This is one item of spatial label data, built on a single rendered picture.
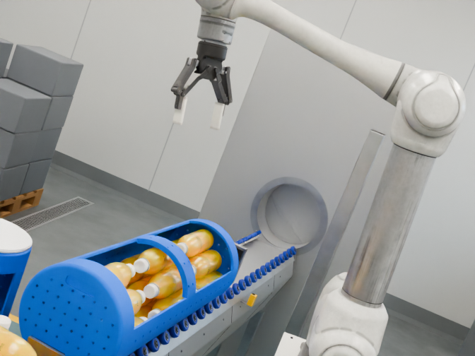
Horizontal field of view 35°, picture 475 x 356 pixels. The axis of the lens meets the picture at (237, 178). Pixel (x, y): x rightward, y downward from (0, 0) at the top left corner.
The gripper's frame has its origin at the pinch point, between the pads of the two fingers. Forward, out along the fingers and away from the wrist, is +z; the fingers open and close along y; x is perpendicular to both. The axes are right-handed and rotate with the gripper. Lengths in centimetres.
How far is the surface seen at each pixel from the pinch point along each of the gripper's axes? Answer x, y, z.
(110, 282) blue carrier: -3.2, -21.0, 40.2
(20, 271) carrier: 56, -5, 58
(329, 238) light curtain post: 28, 116, 40
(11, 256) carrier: 53, -11, 52
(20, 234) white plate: 65, -2, 48
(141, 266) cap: 14.5, 4.5, 43.1
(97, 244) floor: 295, 222, 125
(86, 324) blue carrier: -1, -24, 51
